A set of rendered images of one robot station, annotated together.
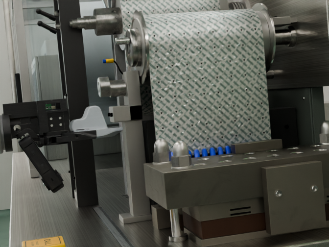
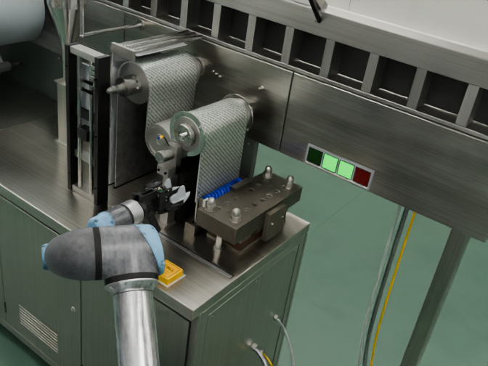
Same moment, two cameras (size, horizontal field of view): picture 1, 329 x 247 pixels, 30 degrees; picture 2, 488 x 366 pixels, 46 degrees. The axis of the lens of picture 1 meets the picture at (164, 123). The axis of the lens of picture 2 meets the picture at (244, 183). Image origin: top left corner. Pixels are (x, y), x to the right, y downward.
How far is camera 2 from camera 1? 137 cm
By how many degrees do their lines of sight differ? 50
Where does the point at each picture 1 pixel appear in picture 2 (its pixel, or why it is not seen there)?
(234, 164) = (258, 216)
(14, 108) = (147, 197)
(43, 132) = (160, 208)
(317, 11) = (277, 111)
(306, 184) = (280, 216)
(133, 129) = (173, 178)
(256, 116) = (236, 164)
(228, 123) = (225, 171)
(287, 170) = (276, 213)
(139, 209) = (169, 219)
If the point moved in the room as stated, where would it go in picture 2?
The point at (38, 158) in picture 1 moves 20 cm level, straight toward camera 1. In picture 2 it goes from (153, 221) to (203, 251)
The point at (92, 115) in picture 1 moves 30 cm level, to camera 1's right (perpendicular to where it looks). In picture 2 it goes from (181, 191) to (254, 170)
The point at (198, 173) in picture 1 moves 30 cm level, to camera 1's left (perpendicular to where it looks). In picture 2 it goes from (246, 224) to (167, 253)
